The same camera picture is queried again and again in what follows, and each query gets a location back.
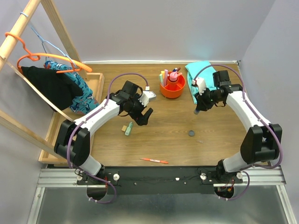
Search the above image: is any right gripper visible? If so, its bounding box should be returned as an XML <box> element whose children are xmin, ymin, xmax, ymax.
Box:
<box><xmin>194</xmin><ymin>87</ymin><xmax>222</xmax><ymax>112</ymax></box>

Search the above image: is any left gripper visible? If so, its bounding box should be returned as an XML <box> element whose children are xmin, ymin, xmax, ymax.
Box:
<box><xmin>128</xmin><ymin>94</ymin><xmax>153</xmax><ymax>126</ymax></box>

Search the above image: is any small green correction bottle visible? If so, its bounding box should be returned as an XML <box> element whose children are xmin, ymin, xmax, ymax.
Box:
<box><xmin>125</xmin><ymin>122</ymin><xmax>133</xmax><ymax>136</ymax></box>

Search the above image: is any grey round cap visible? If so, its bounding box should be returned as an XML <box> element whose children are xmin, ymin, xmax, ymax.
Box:
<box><xmin>188</xmin><ymin>130</ymin><xmax>195</xmax><ymax>137</ymax></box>

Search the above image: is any green highlighter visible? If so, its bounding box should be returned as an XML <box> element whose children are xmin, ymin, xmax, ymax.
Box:
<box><xmin>159</xmin><ymin>73</ymin><xmax>164</xmax><ymax>86</ymax></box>

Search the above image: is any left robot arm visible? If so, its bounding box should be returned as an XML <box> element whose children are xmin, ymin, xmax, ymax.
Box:
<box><xmin>54</xmin><ymin>81</ymin><xmax>156</xmax><ymax>184</ymax></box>

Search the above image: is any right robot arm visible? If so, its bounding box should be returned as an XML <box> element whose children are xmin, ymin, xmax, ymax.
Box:
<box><xmin>192</xmin><ymin>70</ymin><xmax>283</xmax><ymax>183</ymax></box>

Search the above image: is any orange divided round container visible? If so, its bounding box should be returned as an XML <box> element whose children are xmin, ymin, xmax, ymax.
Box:
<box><xmin>159</xmin><ymin>71</ymin><xmax>186</xmax><ymax>98</ymax></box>

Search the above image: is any teal folded cloth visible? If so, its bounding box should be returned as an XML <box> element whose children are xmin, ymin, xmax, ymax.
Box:
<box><xmin>185</xmin><ymin>61</ymin><xmax>218</xmax><ymax>105</ymax></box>

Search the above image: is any orange pen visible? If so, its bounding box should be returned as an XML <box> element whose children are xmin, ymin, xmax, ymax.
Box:
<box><xmin>140</xmin><ymin>158</ymin><xmax>169</xmax><ymax>164</ymax></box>

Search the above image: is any blue patterned garment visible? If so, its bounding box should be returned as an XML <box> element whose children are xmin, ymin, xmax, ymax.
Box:
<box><xmin>44</xmin><ymin>60</ymin><xmax>99</xmax><ymax>115</ymax></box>

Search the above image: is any orange plastic hanger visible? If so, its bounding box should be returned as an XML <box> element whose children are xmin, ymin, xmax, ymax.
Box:
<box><xmin>4</xmin><ymin>31</ymin><xmax>93</xmax><ymax>74</ymax></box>

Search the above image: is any black garment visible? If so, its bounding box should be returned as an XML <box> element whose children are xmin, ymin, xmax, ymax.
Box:
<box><xmin>21</xmin><ymin>66</ymin><xmax>83</xmax><ymax>110</ymax></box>

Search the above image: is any wooden tray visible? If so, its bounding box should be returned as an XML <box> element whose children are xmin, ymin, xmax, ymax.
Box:
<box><xmin>38</xmin><ymin>73</ymin><xmax>105</xmax><ymax>166</ymax></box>

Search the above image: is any wooden clothes rack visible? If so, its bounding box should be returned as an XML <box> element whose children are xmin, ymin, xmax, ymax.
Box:
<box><xmin>0</xmin><ymin>0</ymin><xmax>87</xmax><ymax>159</ymax></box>

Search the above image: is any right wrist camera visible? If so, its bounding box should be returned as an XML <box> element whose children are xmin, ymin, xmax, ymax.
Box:
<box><xmin>192</xmin><ymin>77</ymin><xmax>207</xmax><ymax>95</ymax></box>

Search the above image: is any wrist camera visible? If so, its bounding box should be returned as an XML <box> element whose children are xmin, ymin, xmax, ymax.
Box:
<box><xmin>192</xmin><ymin>77</ymin><xmax>207</xmax><ymax>95</ymax></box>
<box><xmin>138</xmin><ymin>91</ymin><xmax>157</xmax><ymax>107</ymax></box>

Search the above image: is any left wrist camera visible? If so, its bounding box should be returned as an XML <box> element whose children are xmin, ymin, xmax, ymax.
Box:
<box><xmin>138</xmin><ymin>91</ymin><xmax>157</xmax><ymax>107</ymax></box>

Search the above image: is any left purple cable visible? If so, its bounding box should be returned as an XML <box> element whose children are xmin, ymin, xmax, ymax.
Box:
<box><xmin>66</xmin><ymin>72</ymin><xmax>150</xmax><ymax>204</ymax></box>

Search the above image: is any purple cable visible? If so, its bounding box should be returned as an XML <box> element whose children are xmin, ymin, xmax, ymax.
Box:
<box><xmin>66</xmin><ymin>72</ymin><xmax>150</xmax><ymax>204</ymax></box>
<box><xmin>193</xmin><ymin>64</ymin><xmax>285</xmax><ymax>202</ymax></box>

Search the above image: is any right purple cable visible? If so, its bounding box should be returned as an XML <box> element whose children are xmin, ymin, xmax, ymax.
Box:
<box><xmin>193</xmin><ymin>64</ymin><xmax>285</xmax><ymax>202</ymax></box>

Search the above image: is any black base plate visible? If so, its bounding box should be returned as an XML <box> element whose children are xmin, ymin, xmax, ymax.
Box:
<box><xmin>77</xmin><ymin>166</ymin><xmax>243</xmax><ymax>201</ymax></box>

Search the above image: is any aluminium rail frame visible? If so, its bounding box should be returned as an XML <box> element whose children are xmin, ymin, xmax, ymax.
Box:
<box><xmin>28</xmin><ymin>168</ymin><xmax>297</xmax><ymax>224</ymax></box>

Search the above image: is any blue wire hanger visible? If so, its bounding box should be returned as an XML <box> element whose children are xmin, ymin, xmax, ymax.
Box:
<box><xmin>26</xmin><ymin>21</ymin><xmax>77</xmax><ymax>72</ymax></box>

